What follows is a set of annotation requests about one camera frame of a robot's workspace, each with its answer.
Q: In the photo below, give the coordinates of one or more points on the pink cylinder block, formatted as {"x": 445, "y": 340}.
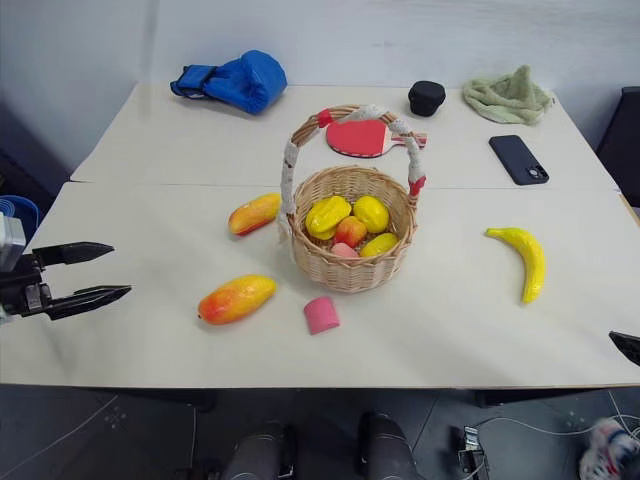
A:
{"x": 321, "y": 316}

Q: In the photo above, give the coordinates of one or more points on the small yellow mango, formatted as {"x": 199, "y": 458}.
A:
{"x": 379, "y": 245}

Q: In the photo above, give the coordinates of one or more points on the green fuzzy towel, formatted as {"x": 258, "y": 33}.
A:
{"x": 505, "y": 97}

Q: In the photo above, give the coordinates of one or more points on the black floor device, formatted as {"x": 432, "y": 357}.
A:
{"x": 472, "y": 450}

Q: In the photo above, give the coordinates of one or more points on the yellow banana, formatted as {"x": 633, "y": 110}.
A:
{"x": 530, "y": 260}

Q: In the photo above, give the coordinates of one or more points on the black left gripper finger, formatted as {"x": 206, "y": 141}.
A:
{"x": 75, "y": 251}
{"x": 90, "y": 297}

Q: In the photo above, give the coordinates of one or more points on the dark rounded shape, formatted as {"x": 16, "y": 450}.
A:
{"x": 260, "y": 455}
{"x": 387, "y": 447}

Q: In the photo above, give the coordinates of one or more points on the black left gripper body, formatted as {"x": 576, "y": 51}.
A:
{"x": 20, "y": 292}

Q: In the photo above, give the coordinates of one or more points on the orange yellow mango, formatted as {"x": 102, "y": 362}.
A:
{"x": 254, "y": 214}
{"x": 235, "y": 300}

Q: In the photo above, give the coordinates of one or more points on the red yellow apple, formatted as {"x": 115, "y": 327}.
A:
{"x": 350, "y": 232}

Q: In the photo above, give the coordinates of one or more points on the black smartphone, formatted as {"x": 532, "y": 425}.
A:
{"x": 517, "y": 159}

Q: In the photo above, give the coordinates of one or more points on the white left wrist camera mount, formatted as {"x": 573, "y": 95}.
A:
{"x": 9, "y": 240}

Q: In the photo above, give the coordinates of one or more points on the red table tennis paddle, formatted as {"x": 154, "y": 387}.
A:
{"x": 355, "y": 137}

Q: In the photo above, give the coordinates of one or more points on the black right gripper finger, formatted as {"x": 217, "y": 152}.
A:
{"x": 629, "y": 346}

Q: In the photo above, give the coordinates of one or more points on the white red blue shoe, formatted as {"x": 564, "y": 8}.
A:
{"x": 605, "y": 450}

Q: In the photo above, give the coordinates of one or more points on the blue boxing glove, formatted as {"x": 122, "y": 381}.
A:
{"x": 245, "y": 82}

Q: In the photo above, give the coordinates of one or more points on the blue round object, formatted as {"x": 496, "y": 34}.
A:
{"x": 22, "y": 210}

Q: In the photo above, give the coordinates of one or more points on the black round case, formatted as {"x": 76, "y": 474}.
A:
{"x": 426, "y": 98}

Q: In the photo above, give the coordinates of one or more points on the yellow starfruit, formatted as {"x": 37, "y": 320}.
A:
{"x": 326, "y": 216}
{"x": 371, "y": 212}

